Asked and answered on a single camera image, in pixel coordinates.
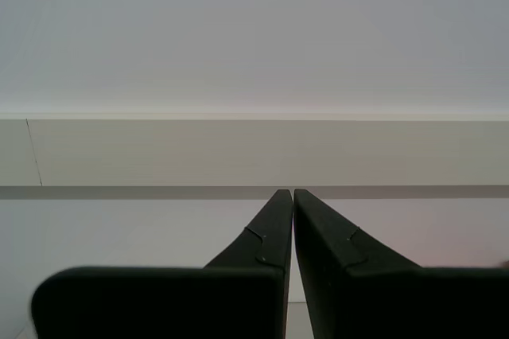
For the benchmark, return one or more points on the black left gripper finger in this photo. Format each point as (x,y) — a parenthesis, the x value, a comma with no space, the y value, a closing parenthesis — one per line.
(167,303)
(397,303)

